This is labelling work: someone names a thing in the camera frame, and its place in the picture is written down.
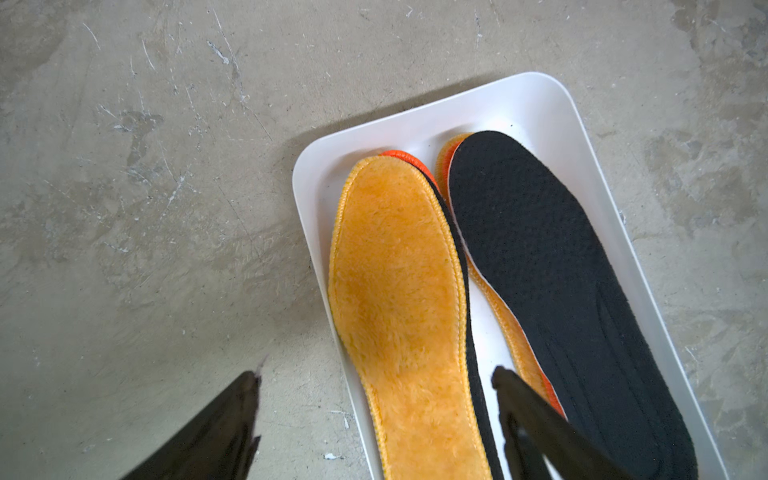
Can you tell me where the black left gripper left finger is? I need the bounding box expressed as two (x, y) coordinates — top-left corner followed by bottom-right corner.
(125, 371), (261, 479)

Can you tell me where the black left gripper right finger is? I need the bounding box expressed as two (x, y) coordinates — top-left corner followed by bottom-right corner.
(491, 366), (631, 479)

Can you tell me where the white plastic storage tray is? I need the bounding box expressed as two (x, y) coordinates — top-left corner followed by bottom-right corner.
(293, 72), (727, 479)

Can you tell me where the black insole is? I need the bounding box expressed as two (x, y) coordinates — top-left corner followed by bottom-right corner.
(424, 170), (504, 480)
(447, 131), (698, 479)

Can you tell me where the red white patterned insole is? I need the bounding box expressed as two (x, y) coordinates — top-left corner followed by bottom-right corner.
(381, 150), (437, 186)

